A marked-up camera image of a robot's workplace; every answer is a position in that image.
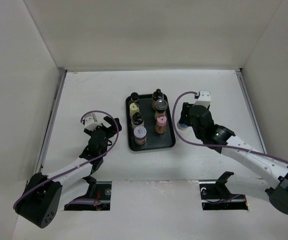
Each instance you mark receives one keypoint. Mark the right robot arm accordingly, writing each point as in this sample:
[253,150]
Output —
[274,172]

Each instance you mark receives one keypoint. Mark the small brown spice bottle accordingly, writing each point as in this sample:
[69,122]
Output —
[134,97]

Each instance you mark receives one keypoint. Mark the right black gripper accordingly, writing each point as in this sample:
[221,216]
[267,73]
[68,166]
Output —
[185,110]

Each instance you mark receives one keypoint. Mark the white cap dark spice jar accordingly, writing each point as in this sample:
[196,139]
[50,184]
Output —
[140,134]

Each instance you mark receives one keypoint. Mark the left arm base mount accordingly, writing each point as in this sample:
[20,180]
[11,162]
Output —
[88,194]

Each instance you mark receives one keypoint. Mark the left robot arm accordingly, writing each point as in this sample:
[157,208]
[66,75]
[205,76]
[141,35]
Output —
[45,194]

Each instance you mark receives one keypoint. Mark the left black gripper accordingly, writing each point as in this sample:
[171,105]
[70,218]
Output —
[114,126]

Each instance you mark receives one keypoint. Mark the pink cap seasoning shaker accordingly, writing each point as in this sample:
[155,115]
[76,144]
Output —
[161,124]

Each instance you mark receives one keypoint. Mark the black rectangular tray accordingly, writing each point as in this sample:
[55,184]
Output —
[154,141]

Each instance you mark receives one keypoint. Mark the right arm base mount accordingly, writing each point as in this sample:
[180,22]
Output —
[215,196]

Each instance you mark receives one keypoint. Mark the black cap pepper grinder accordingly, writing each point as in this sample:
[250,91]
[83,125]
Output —
[161,107]

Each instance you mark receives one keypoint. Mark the small dark cap bottle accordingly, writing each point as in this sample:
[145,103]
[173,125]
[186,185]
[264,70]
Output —
[157,95]

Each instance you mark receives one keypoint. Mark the blue label silver cap jar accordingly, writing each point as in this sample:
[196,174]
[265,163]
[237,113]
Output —
[183,126]

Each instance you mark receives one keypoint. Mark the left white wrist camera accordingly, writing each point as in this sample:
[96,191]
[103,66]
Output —
[90,122]

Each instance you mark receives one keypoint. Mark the yellow cap seasoning shaker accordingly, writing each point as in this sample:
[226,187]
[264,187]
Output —
[133,108]

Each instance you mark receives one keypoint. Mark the black top grinder bottle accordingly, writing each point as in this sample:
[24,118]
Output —
[137,120]

